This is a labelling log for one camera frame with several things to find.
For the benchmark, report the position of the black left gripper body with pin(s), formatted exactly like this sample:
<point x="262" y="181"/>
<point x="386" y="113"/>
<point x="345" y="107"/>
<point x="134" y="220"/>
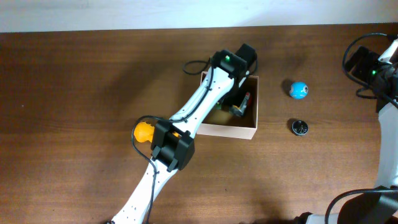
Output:
<point x="231" y="94"/>

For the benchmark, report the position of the orange rubber toy figure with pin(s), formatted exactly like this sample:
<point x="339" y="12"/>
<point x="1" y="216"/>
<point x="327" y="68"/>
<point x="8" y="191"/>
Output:
<point x="143" y="132"/>

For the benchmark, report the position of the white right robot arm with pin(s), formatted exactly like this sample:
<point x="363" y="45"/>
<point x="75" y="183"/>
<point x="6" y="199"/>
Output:
<point x="378" y="204"/>

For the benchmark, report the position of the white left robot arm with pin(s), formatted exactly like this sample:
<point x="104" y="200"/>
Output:
<point x="172" y="141"/>

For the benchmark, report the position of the blue toy ball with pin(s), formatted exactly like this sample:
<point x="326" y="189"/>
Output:
<point x="298" y="90"/>

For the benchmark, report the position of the pink cardboard box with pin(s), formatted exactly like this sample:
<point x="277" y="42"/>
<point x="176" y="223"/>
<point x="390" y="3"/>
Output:
<point x="224" y="124"/>

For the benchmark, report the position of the black round disc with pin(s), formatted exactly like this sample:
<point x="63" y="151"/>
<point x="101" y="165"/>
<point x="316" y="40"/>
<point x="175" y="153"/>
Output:
<point x="299" y="127"/>

